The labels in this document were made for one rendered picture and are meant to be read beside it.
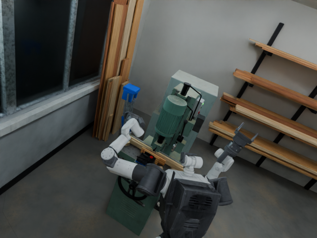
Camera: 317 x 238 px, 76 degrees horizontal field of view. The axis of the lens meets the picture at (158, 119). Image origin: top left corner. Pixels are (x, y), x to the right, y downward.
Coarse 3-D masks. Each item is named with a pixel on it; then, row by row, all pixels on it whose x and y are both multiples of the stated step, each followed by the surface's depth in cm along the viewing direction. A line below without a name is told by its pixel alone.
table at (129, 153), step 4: (132, 144) 193; (124, 148) 184; (128, 148) 186; (132, 148) 188; (136, 148) 190; (120, 152) 181; (124, 152) 180; (128, 152) 182; (132, 152) 184; (136, 152) 186; (140, 152) 187; (124, 156) 181; (128, 156) 179; (132, 156) 179; (136, 156) 181; (128, 160) 181; (132, 160) 179; (160, 164) 182; (164, 168) 180; (168, 168) 182
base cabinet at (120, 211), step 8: (128, 184) 192; (112, 192) 205; (120, 192) 200; (136, 192) 191; (112, 200) 210; (120, 200) 205; (128, 200) 200; (144, 200) 191; (152, 200) 187; (112, 208) 214; (120, 208) 209; (128, 208) 204; (136, 208) 199; (144, 208) 195; (152, 208) 191; (112, 216) 220; (120, 216) 214; (128, 216) 209; (136, 216) 204; (144, 216) 199; (128, 224) 214; (136, 224) 208; (144, 224) 203; (136, 232) 213
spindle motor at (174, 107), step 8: (168, 96) 160; (176, 96) 166; (168, 104) 155; (176, 104) 153; (184, 104) 158; (160, 112) 168; (168, 112) 157; (176, 112) 155; (160, 120) 164; (168, 120) 160; (176, 120) 161; (160, 128) 166; (168, 128) 163; (176, 128) 171; (168, 136) 168
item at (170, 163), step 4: (132, 140) 192; (136, 144) 191; (140, 144) 190; (140, 148) 191; (148, 148) 189; (168, 160) 185; (168, 164) 184; (172, 164) 183; (176, 168) 182; (180, 168) 181
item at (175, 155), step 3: (147, 138) 226; (150, 138) 228; (144, 141) 220; (147, 141) 222; (150, 141) 224; (150, 144) 219; (171, 153) 217; (174, 153) 219; (177, 153) 221; (180, 153) 223; (171, 156) 213; (174, 156) 215; (177, 156) 217; (180, 156) 218; (177, 159) 213
